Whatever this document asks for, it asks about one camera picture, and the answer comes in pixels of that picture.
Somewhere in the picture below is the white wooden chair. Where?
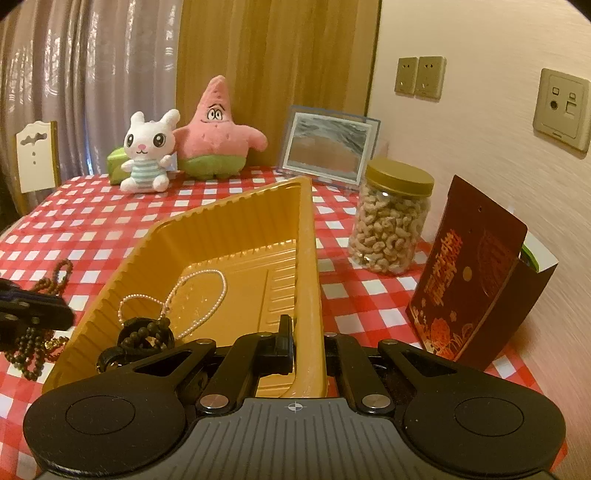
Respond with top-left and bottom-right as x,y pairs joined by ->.
15,121 -> 61,214

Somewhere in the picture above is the red checkered tablecloth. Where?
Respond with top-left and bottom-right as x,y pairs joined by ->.
0,165 -> 569,480

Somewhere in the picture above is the double wall socket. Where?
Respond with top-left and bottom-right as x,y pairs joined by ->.
394,56 -> 447,101

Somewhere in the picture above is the cashew jar gold lid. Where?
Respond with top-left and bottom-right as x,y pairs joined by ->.
348,158 -> 435,275

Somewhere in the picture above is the grey sheer curtain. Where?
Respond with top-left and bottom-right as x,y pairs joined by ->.
1,1 -> 183,214

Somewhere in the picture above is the pink starfish plush toy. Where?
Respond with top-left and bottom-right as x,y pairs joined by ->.
174,75 -> 269,180

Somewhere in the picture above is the dark wooden bead necklace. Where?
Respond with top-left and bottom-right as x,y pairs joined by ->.
3,258 -> 75,382

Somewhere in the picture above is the brown wooden door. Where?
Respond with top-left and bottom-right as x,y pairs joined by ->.
176,0 -> 381,166

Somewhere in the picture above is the yellow plastic tray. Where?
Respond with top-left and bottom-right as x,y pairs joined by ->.
44,177 -> 327,398

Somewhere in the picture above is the silver picture frame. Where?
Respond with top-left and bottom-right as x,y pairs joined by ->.
277,105 -> 381,190

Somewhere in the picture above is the black bangle bracelet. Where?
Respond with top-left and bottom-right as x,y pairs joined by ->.
95,345 -> 139,375

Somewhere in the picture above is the white bunny plush toy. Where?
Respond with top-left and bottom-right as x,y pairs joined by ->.
120,109 -> 180,193

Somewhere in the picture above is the black ring bracelet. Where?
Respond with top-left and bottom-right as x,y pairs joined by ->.
115,315 -> 177,356

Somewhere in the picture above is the wall network outlet plate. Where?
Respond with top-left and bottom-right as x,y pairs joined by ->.
533,68 -> 590,153

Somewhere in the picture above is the white pearl necklace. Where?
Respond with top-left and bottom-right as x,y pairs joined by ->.
117,268 -> 229,340

